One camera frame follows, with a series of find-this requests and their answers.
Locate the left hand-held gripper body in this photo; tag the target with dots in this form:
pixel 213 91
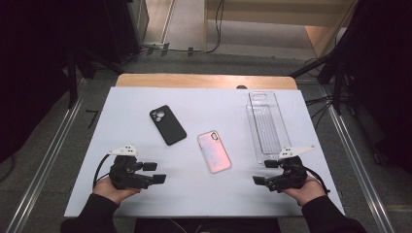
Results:
pixel 124 176

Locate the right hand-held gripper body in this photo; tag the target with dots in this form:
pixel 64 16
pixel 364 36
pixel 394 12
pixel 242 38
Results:
pixel 291 176

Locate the clear plastic rack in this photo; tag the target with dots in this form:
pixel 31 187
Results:
pixel 268 123

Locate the black phone case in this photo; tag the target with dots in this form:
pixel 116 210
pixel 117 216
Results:
pixel 168 126

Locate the pink phone case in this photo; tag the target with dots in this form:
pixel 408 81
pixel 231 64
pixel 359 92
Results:
pixel 213 153

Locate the person's left hand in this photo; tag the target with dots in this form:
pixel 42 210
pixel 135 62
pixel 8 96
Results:
pixel 110 192

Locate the person's right hand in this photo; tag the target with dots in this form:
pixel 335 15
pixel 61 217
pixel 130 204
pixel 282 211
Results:
pixel 307 192

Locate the white board sheet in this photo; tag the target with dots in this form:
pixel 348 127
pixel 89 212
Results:
pixel 207 194

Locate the black table grommet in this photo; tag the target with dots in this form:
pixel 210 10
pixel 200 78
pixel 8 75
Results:
pixel 241 87

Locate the wooden table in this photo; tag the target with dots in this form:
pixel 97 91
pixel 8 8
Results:
pixel 194 81

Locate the black metal stand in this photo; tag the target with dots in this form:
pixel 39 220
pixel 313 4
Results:
pixel 72 81
pixel 338 87

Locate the grey cabinet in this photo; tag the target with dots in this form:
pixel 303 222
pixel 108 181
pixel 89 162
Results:
pixel 141 19

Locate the light wooden cabinet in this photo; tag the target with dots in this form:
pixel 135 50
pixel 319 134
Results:
pixel 275 13

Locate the metal floor rail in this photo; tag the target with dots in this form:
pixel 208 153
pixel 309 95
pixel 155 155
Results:
pixel 48 161
pixel 356 161

